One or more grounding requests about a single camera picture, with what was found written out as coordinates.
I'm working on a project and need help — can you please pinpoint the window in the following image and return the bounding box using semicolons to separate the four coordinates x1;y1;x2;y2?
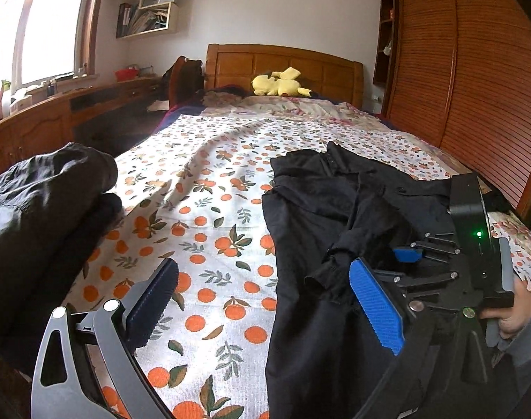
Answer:
0;0;120;90

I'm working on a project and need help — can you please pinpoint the floral quilt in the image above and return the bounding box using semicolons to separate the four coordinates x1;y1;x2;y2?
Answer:
201;91;378;122

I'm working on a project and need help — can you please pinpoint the white wall shelf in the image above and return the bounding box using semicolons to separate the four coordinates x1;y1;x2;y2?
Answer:
110;0;186;40

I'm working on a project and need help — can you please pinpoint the person's right hand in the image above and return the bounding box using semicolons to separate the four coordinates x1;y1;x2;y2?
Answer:
479;275;531;339

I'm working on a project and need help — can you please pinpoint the wooden louvered wardrobe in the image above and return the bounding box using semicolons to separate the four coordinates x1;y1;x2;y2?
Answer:
381;0;531;226

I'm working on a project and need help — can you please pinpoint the dark wooden chair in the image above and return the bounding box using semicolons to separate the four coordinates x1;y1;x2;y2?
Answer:
160;56;204;109

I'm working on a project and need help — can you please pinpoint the wooden desk cabinet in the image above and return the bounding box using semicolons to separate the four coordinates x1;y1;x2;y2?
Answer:
0;77;160;174

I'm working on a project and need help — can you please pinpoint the yellow plush toy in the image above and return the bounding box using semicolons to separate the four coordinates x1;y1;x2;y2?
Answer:
251;66;313;97

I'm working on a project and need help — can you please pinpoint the dark folded clothes pile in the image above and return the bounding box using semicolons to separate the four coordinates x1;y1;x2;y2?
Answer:
0;143;122;349

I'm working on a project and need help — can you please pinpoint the wooden headboard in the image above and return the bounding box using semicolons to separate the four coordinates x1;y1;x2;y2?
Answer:
205;44;365;109

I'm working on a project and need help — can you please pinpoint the orange print bed sheet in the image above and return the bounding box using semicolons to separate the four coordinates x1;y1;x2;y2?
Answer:
62;95;531;419

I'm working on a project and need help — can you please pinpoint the large black coat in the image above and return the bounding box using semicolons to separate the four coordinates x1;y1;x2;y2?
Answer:
263;143;453;418

